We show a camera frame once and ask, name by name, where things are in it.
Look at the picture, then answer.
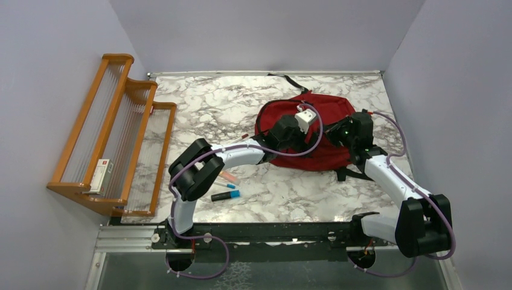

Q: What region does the red backpack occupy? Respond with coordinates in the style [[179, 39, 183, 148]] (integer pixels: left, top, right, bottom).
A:
[[254, 73, 377, 183]]

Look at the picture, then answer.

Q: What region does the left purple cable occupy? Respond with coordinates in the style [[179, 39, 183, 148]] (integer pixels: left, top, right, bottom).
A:
[[165, 103, 324, 280]]

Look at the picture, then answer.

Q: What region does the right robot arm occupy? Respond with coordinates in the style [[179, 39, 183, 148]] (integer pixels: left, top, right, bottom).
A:
[[323, 110, 456, 260]]

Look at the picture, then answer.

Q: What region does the red white pen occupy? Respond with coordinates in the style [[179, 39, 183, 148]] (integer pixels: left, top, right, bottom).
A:
[[233, 134, 249, 143]]

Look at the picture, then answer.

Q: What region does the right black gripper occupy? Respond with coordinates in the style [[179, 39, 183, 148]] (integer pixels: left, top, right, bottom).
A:
[[318, 115, 356, 150]]

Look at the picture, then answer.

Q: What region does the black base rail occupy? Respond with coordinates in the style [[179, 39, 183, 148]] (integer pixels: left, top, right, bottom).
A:
[[151, 222, 386, 263]]

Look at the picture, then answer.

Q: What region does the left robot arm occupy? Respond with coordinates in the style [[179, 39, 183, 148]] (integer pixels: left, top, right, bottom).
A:
[[166, 115, 323, 248]]

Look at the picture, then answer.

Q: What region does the black blue highlighter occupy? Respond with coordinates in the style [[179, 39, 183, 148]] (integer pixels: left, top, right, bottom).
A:
[[211, 190, 240, 202]]

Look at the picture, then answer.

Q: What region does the yellow orange highlighter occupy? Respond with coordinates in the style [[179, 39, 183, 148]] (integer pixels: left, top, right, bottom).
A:
[[219, 171, 240, 185]]

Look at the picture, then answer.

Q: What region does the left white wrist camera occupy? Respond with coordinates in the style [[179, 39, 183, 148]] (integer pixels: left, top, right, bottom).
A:
[[295, 106, 318, 134]]

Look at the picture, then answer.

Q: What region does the white red box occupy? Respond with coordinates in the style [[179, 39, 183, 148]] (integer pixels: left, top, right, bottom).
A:
[[88, 159, 114, 196]]

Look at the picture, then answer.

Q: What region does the blue white pen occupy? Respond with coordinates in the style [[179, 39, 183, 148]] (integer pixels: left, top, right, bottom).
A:
[[214, 181, 236, 189]]

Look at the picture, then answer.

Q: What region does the wooden rack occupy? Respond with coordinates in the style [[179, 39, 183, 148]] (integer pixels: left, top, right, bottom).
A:
[[46, 53, 177, 217]]

